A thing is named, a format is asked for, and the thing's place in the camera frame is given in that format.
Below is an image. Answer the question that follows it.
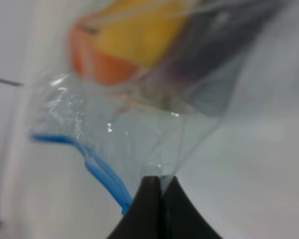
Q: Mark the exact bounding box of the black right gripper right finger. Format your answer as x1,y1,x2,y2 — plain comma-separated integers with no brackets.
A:
160,177,222,239

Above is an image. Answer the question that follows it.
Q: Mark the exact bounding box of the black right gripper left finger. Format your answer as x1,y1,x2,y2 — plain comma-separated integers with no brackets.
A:
108,176,160,239

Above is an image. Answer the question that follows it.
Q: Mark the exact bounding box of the orange toy fruit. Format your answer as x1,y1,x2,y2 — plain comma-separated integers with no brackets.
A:
68,14,137,86

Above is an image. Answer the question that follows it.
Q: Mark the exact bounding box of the clear zip bag blue zipper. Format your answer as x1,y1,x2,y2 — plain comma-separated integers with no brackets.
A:
30,0,285,213

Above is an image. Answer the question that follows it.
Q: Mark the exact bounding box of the dark purple toy eggplant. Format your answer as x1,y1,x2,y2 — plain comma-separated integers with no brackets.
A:
140,0,283,117

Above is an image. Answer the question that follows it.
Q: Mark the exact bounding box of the yellow toy pear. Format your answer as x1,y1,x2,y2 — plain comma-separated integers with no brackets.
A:
87,0,197,67

